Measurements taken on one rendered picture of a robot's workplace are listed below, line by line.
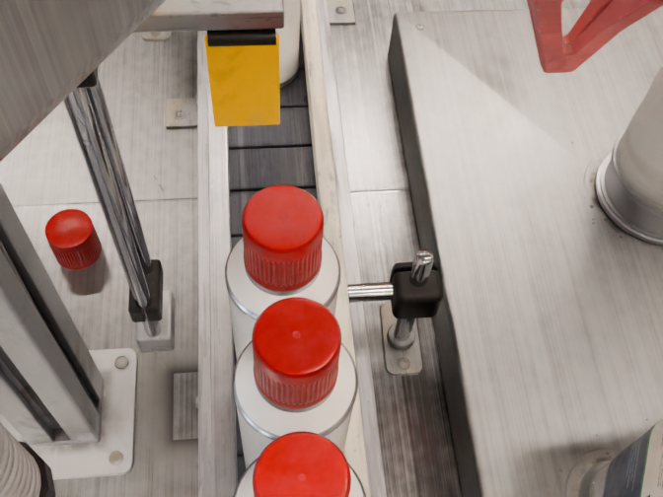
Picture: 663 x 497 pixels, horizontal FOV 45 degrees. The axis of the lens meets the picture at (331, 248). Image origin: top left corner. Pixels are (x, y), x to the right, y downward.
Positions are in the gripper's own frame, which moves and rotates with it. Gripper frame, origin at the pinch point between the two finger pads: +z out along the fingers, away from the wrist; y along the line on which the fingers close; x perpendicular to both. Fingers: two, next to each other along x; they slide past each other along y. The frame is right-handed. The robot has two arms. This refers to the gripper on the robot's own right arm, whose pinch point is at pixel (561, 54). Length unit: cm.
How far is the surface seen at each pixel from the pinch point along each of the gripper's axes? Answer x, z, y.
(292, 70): 11.2, 19.8, 18.9
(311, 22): 9.5, 17.5, 21.7
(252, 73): 13.9, -0.9, -1.0
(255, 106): 13.9, 1.2, -1.0
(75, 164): 28.9, 25.5, 15.6
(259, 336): 14.3, 0.6, -12.5
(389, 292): 6.5, 18.2, -1.9
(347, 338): 9.5, 17.7, -5.1
